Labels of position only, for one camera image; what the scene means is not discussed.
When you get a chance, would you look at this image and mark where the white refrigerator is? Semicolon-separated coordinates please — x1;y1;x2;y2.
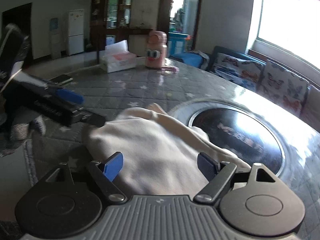
67;9;84;55

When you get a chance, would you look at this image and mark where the dark blue sofa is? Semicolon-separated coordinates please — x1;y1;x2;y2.
170;45;320;131

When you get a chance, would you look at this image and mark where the white tissue pack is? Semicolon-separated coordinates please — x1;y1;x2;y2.
100;40;137;73

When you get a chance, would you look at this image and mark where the dark wooden door frame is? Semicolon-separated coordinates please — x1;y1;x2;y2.
157;0;201;52

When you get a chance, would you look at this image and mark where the butterfly print cushion left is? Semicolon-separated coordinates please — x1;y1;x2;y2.
213;53;265;92

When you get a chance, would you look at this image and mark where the butterfly print cushion middle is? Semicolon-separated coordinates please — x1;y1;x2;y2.
257;61;310;117

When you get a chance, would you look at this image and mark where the pink cartoon water bottle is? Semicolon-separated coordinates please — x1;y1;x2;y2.
145;30;167;69

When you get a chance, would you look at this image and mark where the window with frame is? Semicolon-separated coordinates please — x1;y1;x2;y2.
253;0;319;70

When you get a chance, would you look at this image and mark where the cream knit sweater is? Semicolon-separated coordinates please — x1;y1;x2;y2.
82;103;250;198

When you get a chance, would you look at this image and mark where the dark wooden cabinet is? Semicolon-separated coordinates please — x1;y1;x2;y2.
89;0;132;50

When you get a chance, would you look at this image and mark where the black smartphone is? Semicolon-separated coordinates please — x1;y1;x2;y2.
49;74;73;86

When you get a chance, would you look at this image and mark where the blue plastic cabinet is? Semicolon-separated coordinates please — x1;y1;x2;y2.
168;32;190;56

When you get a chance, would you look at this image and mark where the butterfly print cushion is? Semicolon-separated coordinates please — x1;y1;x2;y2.
257;61;310;117
213;53;265;92

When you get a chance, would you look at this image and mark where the round black induction cooktop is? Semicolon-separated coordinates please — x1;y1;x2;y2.
188;106;285;176

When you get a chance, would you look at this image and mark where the water dispenser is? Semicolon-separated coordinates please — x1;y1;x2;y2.
49;17;61;59

